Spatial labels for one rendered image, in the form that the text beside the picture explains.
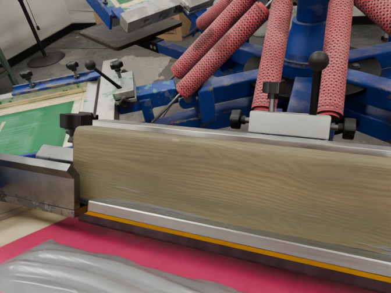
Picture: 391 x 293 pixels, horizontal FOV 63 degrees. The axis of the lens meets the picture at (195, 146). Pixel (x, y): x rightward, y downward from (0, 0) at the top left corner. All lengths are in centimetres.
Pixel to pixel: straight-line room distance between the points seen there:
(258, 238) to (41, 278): 16
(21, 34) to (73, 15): 101
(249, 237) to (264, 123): 31
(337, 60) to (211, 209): 49
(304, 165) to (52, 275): 20
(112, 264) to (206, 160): 11
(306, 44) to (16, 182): 79
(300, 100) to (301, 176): 61
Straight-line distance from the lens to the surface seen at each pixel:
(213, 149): 26
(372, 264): 26
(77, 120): 47
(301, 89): 90
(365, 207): 26
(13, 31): 507
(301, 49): 96
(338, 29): 74
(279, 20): 77
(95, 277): 26
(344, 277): 29
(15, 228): 38
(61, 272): 27
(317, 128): 53
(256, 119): 54
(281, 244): 25
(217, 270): 29
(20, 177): 36
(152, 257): 30
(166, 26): 176
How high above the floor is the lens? 146
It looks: 38 degrees down
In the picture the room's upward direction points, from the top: 10 degrees counter-clockwise
